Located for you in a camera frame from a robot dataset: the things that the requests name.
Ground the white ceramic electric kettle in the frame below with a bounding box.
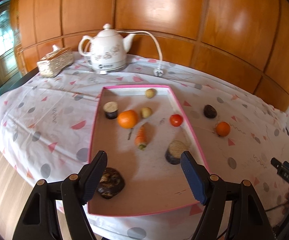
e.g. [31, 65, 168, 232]
[78, 23, 135, 74]

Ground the yellowish longan at tray back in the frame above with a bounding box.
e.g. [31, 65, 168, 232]
[145, 88, 156, 99]

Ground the dark sugarcane stub far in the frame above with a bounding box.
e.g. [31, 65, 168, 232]
[103, 101, 119, 120]

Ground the dark sugarcane stub near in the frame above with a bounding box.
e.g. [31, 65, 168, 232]
[164, 140, 188, 165]

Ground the wooden glass panel door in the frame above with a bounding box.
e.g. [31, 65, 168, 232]
[0, 0, 18, 87]

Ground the small orange carrot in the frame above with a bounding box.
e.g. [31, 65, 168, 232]
[135, 125, 148, 150]

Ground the small orange on tablecloth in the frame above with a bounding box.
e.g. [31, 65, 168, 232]
[215, 121, 231, 137]

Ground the silver ornate tissue box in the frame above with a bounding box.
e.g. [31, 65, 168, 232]
[37, 44, 74, 77]

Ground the dark sugarcane stub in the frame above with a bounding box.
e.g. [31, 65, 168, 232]
[103, 101, 119, 120]
[164, 140, 188, 165]

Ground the large orange in tray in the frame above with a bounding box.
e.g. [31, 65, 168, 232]
[117, 109, 139, 129]

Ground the red cherry tomato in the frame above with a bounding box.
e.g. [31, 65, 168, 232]
[169, 114, 183, 127]

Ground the small yellow-green longan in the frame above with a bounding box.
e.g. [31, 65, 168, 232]
[141, 107, 153, 119]

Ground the dark passion fruit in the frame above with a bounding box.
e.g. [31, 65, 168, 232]
[204, 105, 217, 119]

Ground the white kettle power cord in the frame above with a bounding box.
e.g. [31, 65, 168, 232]
[84, 30, 164, 78]

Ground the patterned white tablecloth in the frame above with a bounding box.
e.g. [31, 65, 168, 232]
[0, 56, 289, 239]

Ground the pink rimmed shallow tray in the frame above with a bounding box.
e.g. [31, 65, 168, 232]
[88, 85, 206, 217]

